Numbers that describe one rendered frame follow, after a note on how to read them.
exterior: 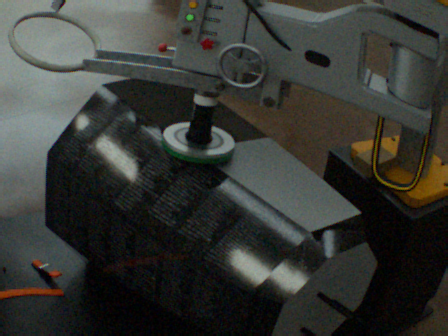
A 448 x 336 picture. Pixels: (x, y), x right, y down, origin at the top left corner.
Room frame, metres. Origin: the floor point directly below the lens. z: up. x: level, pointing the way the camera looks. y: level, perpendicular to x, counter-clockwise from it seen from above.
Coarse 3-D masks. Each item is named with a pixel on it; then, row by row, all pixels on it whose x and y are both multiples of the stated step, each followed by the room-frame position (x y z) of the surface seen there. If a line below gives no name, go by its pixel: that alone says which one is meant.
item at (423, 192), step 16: (352, 144) 3.03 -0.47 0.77; (368, 144) 3.05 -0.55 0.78; (384, 144) 3.10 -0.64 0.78; (432, 160) 3.08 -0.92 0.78; (384, 176) 2.81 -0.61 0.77; (400, 176) 2.83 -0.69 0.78; (432, 176) 2.91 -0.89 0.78; (400, 192) 2.71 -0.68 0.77; (416, 192) 2.71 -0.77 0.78; (432, 192) 2.75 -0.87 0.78; (416, 208) 2.66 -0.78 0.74
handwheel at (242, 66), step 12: (228, 48) 2.33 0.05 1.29; (240, 48) 2.32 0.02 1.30; (252, 48) 2.32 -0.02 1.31; (216, 60) 2.34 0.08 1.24; (240, 60) 2.32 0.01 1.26; (264, 60) 2.31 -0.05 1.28; (240, 72) 2.31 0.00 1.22; (264, 72) 2.31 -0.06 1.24; (228, 84) 2.33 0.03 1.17; (240, 84) 2.32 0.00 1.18; (252, 84) 2.31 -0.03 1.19
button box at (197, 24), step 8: (184, 0) 2.40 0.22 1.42; (200, 0) 2.39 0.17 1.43; (208, 0) 2.40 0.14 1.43; (184, 8) 2.40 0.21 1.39; (200, 8) 2.39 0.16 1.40; (184, 16) 2.40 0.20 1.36; (200, 16) 2.39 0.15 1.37; (176, 24) 2.40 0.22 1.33; (184, 24) 2.40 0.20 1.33; (192, 24) 2.39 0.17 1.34; (200, 24) 2.39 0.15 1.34; (176, 32) 2.40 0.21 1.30; (192, 32) 2.39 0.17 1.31; (200, 32) 2.39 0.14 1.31; (184, 40) 2.39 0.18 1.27; (192, 40) 2.39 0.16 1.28
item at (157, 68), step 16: (96, 64) 2.52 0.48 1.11; (112, 64) 2.51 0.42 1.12; (128, 64) 2.50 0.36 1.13; (144, 64) 2.60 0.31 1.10; (160, 64) 2.59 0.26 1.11; (160, 80) 2.47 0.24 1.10; (176, 80) 2.46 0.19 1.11; (192, 80) 2.45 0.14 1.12; (208, 80) 2.44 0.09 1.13; (240, 96) 2.42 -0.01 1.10; (256, 96) 2.41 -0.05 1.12; (288, 96) 2.50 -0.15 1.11
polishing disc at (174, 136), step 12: (168, 132) 2.50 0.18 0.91; (180, 132) 2.52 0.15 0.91; (216, 132) 2.56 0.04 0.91; (168, 144) 2.44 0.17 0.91; (180, 144) 2.44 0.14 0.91; (192, 144) 2.45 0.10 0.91; (204, 144) 2.47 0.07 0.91; (216, 144) 2.48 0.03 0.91; (228, 144) 2.50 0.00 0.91; (192, 156) 2.40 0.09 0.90; (204, 156) 2.40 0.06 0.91; (216, 156) 2.42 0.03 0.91
